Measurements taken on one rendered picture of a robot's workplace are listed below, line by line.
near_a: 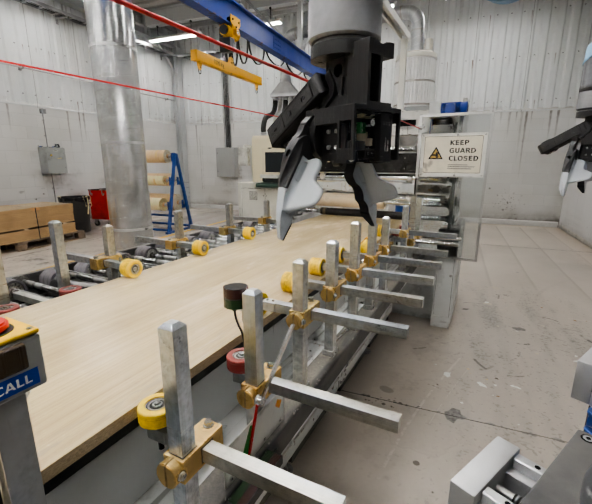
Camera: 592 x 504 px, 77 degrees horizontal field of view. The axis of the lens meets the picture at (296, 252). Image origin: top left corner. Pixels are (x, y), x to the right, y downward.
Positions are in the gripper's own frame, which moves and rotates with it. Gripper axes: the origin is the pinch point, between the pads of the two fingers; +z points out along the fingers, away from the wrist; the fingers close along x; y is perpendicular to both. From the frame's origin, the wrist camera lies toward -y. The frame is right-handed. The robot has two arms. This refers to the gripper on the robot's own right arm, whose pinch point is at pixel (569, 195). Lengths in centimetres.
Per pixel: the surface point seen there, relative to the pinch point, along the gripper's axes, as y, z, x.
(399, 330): -24, 36, -35
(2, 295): -135, 39, -120
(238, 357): -46, 41, -72
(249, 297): -37, 22, -73
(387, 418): -10, 46, -56
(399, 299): -39, 37, -14
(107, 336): -81, 42, -96
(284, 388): -33, 46, -67
